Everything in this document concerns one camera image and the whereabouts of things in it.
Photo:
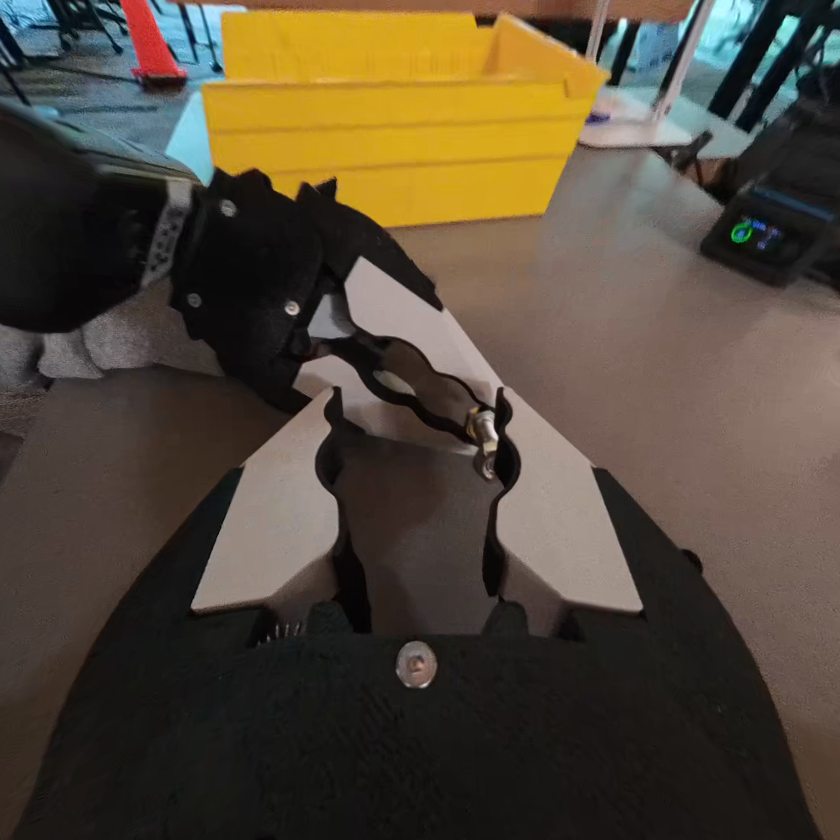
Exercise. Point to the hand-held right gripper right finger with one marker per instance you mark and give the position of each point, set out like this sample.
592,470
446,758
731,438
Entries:
558,525

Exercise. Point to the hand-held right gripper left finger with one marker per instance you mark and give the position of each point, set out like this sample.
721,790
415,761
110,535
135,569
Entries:
275,525

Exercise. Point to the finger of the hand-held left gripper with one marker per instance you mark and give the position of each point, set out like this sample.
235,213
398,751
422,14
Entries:
420,328
394,423

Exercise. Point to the silver hex bolt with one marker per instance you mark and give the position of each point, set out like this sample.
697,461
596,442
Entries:
482,426

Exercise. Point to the silver hex nut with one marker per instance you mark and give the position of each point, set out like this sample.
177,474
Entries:
487,466

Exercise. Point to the yellow plastic bin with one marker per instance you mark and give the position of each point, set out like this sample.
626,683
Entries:
394,151

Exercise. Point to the person's left forearm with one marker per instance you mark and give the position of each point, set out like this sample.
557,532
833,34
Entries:
131,348

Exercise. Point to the orange traffic cone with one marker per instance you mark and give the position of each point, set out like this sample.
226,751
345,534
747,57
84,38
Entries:
148,39

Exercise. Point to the white stand base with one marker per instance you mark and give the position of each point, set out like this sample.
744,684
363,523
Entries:
630,131

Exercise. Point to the black portable power station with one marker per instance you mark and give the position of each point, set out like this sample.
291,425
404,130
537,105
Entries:
787,262

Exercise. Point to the black bag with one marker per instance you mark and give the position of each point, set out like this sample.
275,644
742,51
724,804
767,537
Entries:
807,151

